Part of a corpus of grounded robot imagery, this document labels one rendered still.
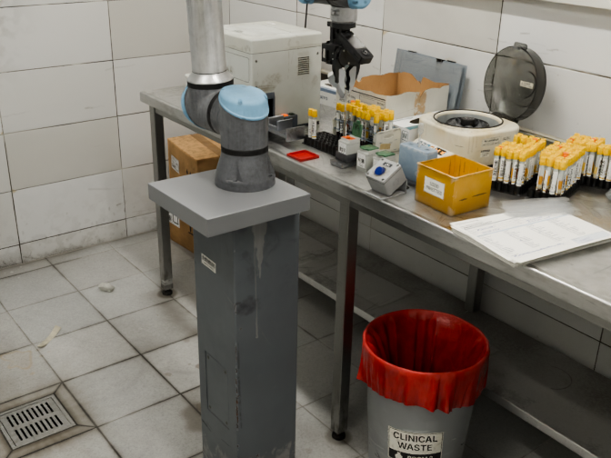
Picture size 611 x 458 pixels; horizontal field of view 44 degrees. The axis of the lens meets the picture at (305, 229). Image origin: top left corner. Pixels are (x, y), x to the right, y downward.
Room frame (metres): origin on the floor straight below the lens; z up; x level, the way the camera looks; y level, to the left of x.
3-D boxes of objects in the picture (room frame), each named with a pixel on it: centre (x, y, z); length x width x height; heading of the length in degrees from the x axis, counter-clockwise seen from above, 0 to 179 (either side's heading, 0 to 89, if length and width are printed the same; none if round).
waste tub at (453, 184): (1.76, -0.36, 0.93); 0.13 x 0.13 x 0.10; 35
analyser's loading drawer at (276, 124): (2.27, 0.10, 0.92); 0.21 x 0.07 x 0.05; 38
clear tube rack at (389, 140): (2.23, -0.18, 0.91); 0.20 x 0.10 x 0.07; 38
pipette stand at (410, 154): (1.90, -0.29, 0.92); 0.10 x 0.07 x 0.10; 40
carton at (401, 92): (2.43, -0.27, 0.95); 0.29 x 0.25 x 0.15; 128
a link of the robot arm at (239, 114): (1.77, 0.16, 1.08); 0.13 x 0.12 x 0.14; 40
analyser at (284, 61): (2.48, 0.14, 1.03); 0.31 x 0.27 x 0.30; 38
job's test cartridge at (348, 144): (2.05, -0.12, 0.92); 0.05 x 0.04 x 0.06; 127
